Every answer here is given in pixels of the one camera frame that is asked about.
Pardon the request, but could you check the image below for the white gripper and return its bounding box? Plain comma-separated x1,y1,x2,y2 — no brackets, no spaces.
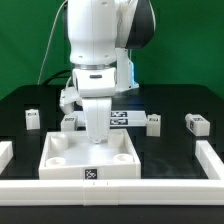
73,68,116,143

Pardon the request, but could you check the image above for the white square table top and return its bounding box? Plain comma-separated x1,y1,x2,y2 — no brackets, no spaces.
39,129,141,180

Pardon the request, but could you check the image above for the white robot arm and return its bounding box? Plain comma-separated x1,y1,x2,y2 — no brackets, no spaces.
67,0,156,143

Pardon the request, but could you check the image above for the white marker plate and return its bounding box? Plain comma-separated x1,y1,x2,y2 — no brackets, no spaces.
70,110,147,127

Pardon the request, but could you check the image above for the white U-shaped fence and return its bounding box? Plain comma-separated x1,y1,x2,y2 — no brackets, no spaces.
0,140,224,206

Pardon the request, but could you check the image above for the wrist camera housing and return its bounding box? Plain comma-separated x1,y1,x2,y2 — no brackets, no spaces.
59,78,81,115

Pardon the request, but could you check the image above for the black cable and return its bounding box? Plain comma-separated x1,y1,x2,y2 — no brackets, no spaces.
42,68,73,86

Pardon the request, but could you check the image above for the white cable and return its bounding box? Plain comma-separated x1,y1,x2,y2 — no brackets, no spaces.
37,0,69,86

